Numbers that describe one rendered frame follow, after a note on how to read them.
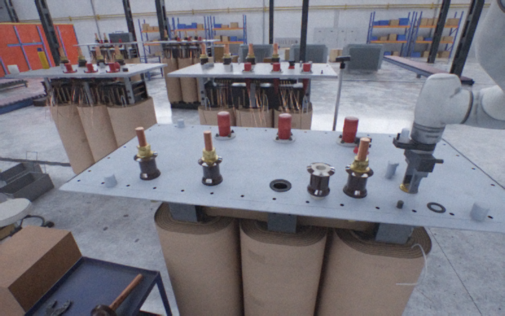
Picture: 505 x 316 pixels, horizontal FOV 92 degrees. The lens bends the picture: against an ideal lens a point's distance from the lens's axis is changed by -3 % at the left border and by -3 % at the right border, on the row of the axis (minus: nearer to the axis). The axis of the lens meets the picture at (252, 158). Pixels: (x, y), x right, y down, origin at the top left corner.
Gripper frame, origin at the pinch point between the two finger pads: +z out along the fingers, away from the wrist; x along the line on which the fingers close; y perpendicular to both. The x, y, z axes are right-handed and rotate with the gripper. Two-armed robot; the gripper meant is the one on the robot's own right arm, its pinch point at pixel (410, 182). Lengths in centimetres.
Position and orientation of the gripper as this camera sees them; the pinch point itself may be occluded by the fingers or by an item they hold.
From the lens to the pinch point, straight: 107.3
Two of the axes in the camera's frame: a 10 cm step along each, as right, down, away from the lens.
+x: 1.7, -4.5, 8.7
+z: 0.2, 8.9, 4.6
